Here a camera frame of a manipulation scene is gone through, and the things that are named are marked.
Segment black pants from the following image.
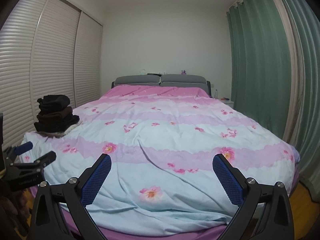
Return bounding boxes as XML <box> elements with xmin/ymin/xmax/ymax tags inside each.
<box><xmin>37</xmin><ymin>95</ymin><xmax>71</xmax><ymax>115</ymax></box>

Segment white folded garment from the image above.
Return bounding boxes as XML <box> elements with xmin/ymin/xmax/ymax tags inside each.
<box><xmin>37</xmin><ymin>120</ymin><xmax>82</xmax><ymax>138</ymax></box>

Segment black folded garment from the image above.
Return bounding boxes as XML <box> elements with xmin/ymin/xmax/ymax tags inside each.
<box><xmin>34</xmin><ymin>115</ymin><xmax>80</xmax><ymax>133</ymax></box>

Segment dark brown folded garment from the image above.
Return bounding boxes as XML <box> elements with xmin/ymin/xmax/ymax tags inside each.
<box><xmin>37</xmin><ymin>106</ymin><xmax>73</xmax><ymax>124</ymax></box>

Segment white louvered wardrobe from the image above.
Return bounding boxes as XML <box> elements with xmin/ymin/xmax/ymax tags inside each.
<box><xmin>1</xmin><ymin>0</ymin><xmax>103</xmax><ymax>147</ymax></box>

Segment white nightstand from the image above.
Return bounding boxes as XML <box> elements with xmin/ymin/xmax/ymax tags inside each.
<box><xmin>220</xmin><ymin>98</ymin><xmax>234</xmax><ymax>109</ymax></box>

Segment pink floral duvet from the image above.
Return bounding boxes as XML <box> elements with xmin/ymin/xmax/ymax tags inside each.
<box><xmin>19</xmin><ymin>85</ymin><xmax>300</xmax><ymax>239</ymax></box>

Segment grey left headboard cushion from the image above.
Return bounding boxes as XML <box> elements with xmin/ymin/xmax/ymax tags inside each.
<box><xmin>114</xmin><ymin>75</ymin><xmax>161</xmax><ymax>86</ymax></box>

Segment grey headboard cushion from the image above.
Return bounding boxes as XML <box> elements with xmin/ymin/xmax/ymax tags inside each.
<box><xmin>114</xmin><ymin>75</ymin><xmax>161</xmax><ymax>86</ymax></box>
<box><xmin>160</xmin><ymin>74</ymin><xmax>212</xmax><ymax>96</ymax></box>

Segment green curtain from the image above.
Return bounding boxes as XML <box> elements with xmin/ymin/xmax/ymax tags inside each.
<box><xmin>227</xmin><ymin>0</ymin><xmax>319</xmax><ymax>198</ymax></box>

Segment grey right headboard cushion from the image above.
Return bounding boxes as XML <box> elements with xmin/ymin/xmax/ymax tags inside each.
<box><xmin>160</xmin><ymin>74</ymin><xmax>212</xmax><ymax>96</ymax></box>

